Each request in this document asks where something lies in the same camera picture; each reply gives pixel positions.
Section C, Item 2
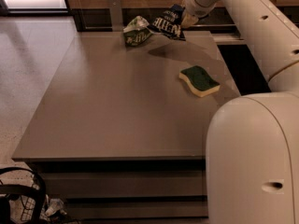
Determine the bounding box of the left metal bracket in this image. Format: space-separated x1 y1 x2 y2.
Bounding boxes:
107 0 123 32

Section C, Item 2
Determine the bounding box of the black wire basket chair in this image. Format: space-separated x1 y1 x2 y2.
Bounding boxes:
0 167 47 224

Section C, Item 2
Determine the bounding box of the grey drawer cabinet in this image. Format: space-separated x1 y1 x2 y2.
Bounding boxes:
13 32 238 224

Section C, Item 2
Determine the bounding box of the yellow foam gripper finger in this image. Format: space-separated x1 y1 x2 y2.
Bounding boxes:
181 11 198 29

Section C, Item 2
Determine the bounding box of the blue kettle chip bag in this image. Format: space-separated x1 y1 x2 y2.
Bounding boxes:
148 4 185 40

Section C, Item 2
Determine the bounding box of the green jalapeno chip bag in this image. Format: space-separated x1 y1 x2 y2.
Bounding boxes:
123 16 152 47

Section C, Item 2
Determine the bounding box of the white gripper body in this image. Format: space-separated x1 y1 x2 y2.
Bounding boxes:
182 0 219 19

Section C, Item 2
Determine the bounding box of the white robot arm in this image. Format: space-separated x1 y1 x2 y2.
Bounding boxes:
183 0 299 224

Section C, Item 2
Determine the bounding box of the green and yellow sponge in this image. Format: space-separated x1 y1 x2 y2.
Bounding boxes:
178 65 221 98

